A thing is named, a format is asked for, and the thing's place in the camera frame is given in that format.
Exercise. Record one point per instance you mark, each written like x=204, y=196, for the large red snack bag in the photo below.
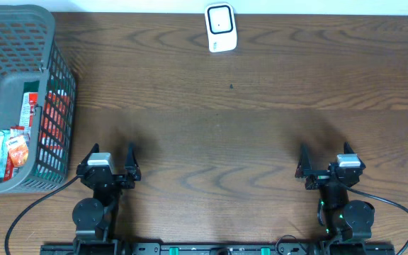
x=55, y=109

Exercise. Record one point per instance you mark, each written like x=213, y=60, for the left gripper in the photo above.
x=129, y=179

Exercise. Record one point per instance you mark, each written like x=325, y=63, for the grey plastic mesh basket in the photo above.
x=28, y=52

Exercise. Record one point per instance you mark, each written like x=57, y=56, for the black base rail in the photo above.
x=283, y=248

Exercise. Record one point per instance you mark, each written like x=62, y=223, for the green white packet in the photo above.
x=31, y=87

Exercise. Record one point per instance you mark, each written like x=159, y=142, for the white barcode scanner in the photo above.
x=221, y=27

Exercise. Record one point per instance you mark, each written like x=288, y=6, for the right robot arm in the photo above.
x=348, y=222

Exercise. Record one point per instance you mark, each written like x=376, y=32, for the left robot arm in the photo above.
x=95, y=217

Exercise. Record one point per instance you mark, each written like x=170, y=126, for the slim red stick packet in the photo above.
x=11, y=170

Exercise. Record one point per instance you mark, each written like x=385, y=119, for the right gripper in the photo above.
x=304, y=170

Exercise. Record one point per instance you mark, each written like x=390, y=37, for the small orange snack packet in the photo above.
x=17, y=150

